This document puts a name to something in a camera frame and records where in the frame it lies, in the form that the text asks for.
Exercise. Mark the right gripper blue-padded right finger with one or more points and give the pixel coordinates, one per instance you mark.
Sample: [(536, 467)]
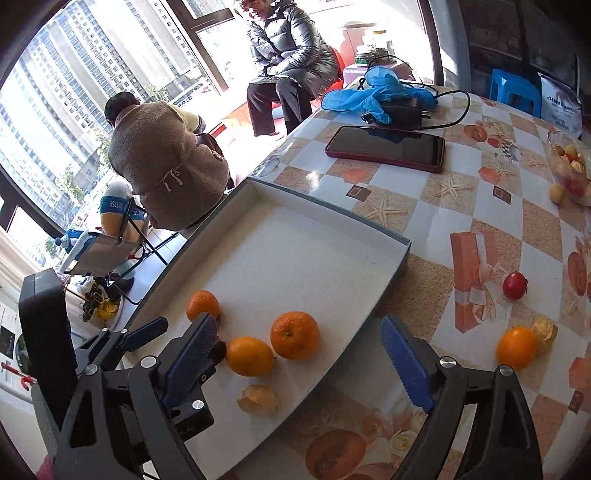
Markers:
[(502, 443)]

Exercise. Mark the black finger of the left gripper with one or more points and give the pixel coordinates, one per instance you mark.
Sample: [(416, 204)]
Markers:
[(134, 340)]

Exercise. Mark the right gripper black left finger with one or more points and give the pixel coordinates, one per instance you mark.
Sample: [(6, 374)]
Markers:
[(120, 419)]

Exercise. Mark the smooth orange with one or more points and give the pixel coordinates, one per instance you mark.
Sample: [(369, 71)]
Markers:
[(517, 348)]

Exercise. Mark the yellow-orange lemon fruit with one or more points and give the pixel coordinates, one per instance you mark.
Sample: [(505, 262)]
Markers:
[(249, 357)]

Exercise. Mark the red cherry tomato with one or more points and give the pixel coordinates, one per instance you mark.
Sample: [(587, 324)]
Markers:
[(515, 286)]

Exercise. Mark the round yellow longan fruit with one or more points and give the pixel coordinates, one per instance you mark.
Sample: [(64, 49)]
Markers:
[(557, 193)]

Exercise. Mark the small tangerine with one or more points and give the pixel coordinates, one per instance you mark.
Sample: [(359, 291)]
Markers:
[(203, 301)]

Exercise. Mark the folding stool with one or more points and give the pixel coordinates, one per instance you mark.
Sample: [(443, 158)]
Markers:
[(113, 257)]

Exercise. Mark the golden husk fruit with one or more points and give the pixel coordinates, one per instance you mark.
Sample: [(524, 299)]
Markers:
[(545, 332)]

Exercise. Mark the floral checkered tablecloth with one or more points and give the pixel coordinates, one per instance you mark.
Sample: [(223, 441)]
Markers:
[(487, 214)]

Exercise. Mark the large bumpy orange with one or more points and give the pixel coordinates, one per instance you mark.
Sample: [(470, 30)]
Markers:
[(295, 335)]

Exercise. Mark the grey white tray box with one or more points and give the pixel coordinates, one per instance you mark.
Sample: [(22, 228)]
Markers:
[(265, 251)]

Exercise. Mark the person in brown coat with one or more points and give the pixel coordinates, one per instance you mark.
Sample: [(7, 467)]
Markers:
[(174, 167)]

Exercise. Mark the glass fruit bowl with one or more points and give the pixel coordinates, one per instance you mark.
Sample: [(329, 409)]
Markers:
[(569, 161)]

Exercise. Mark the person in black jacket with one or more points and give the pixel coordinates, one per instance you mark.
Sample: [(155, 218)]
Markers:
[(294, 64)]

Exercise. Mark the black power adapter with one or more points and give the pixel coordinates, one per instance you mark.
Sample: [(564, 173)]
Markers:
[(403, 114)]

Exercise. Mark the white blue paper bag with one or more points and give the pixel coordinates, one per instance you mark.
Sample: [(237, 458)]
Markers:
[(560, 106)]

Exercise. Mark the blue plastic stool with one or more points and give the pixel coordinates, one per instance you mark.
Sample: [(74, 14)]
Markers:
[(515, 91)]

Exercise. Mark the blue plastic bag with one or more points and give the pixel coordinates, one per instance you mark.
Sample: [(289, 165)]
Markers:
[(379, 84)]

